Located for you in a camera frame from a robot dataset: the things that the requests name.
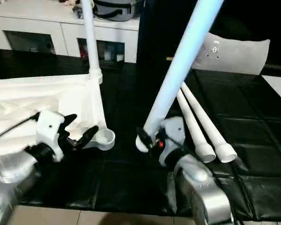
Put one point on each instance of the white plastic table top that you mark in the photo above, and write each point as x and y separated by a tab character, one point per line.
37	98

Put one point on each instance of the white plastic table leg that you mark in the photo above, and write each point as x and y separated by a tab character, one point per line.
90	37
194	126
210	126
182	61

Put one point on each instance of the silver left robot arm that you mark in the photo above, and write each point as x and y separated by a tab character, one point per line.
14	178

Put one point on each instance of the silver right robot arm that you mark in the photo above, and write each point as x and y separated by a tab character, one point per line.
201	187

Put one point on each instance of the black work mat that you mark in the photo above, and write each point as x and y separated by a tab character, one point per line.
131	183

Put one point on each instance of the small yellow label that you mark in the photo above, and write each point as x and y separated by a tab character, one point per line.
170	58

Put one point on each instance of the white cabinet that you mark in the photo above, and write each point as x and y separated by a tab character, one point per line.
37	30

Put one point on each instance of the tangled small items pile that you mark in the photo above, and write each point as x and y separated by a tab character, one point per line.
79	9

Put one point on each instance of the grey bag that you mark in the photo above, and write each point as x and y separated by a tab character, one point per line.
119	8

